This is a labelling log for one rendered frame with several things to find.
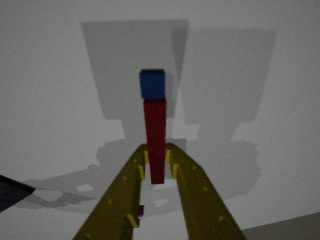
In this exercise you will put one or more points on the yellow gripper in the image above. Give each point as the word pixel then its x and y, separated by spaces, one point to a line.
pixel 116 214

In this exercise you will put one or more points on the small blue block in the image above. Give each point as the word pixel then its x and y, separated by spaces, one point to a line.
pixel 152 83

